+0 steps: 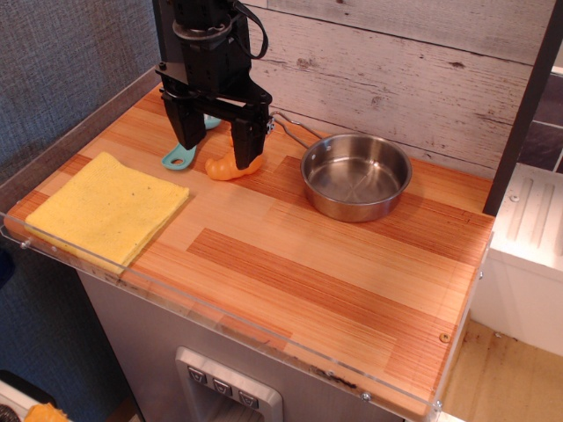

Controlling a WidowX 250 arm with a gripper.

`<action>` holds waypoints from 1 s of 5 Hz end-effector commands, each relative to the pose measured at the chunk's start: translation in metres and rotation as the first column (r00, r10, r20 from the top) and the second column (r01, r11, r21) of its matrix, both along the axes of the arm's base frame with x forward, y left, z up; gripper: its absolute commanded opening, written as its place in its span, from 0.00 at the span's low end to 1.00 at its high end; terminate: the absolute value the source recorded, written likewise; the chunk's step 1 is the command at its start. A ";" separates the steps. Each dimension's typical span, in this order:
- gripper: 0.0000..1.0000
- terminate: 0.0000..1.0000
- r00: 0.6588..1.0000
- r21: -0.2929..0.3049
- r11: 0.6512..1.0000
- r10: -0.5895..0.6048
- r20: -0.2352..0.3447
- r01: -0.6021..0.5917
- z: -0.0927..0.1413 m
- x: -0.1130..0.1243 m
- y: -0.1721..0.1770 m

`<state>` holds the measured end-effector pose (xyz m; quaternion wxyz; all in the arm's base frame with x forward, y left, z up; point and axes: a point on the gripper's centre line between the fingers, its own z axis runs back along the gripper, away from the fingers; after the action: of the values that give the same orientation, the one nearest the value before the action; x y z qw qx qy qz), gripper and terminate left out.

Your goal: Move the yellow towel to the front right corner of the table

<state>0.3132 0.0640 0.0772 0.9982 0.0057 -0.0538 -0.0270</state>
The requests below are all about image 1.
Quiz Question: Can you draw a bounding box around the dark right shelf post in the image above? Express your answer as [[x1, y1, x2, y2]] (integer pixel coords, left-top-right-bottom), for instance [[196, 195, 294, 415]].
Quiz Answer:
[[483, 0, 562, 216]]

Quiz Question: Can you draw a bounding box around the dark left shelf post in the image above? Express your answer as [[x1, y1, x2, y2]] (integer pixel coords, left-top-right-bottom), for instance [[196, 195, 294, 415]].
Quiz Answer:
[[152, 0, 186, 99]]

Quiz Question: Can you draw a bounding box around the silver dispenser panel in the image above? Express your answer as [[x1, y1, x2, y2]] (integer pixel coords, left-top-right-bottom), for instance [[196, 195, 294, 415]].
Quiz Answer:
[[175, 346, 284, 421]]

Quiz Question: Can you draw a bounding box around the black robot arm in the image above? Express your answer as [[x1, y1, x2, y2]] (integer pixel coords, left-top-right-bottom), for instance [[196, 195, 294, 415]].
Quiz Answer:
[[156, 1, 272, 171]]

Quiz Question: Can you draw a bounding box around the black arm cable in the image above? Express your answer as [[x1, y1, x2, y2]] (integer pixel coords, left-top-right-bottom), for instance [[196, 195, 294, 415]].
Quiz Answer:
[[229, 0, 269, 62]]

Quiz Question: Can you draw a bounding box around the orange plastic croissant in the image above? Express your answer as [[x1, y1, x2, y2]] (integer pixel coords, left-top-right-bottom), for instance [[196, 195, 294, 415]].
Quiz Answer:
[[204, 140, 264, 181]]

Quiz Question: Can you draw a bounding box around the yellow cloth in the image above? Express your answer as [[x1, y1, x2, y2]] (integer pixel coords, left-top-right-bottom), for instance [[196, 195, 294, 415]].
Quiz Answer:
[[26, 152, 189, 274]]

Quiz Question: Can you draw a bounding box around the teal plastic spatula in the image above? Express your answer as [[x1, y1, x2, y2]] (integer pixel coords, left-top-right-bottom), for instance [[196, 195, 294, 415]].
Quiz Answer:
[[161, 114, 221, 171]]

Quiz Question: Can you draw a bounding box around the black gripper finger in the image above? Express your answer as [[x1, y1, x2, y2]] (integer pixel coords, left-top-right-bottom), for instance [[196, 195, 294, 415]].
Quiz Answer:
[[231, 119, 267, 170], [163, 94, 206, 149]]

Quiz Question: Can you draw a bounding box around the dark shelf post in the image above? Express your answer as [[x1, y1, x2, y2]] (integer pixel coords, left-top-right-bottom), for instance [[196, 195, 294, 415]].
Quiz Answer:
[[152, 0, 186, 99], [483, 0, 562, 216]]

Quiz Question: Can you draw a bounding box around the orange object bottom left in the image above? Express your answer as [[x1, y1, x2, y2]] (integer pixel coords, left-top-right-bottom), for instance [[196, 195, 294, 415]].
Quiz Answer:
[[24, 404, 69, 422]]

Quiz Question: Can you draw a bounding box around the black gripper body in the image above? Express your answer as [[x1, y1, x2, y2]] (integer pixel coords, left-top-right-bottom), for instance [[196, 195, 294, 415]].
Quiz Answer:
[[172, 17, 272, 125]]

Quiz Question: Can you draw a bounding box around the stainless steel pot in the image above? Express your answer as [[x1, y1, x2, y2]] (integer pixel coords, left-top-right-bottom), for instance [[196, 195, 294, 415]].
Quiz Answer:
[[270, 112, 413, 222]]

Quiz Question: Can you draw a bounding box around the clear acrylic table guard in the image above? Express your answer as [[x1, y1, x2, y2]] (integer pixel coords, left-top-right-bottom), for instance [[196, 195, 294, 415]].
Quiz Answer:
[[0, 211, 494, 422]]

